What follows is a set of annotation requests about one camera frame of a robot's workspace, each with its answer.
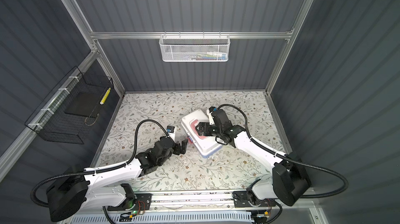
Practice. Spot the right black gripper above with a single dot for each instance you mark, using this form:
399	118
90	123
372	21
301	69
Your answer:
201	129

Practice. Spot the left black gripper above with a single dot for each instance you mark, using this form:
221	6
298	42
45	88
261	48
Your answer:
184	146

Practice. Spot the white blue tool box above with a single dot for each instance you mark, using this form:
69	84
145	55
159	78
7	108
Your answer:
195	125

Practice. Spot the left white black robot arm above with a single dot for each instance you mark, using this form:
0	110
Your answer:
66	196

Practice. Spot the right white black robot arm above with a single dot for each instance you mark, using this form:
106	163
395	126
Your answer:
289	180

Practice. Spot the floral table mat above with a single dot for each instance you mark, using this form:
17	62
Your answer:
141	117

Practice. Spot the pens in white basket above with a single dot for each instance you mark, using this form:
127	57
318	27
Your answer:
208	56

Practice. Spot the black pad in basket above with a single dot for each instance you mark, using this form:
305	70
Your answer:
85	105

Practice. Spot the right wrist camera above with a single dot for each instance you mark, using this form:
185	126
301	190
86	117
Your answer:
209	114

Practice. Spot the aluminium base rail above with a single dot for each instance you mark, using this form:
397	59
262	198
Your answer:
193	200

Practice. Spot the white wire mesh basket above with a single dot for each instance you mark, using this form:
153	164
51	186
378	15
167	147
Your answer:
175	49

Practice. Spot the black wire basket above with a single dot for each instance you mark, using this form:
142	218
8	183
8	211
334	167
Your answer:
50	122

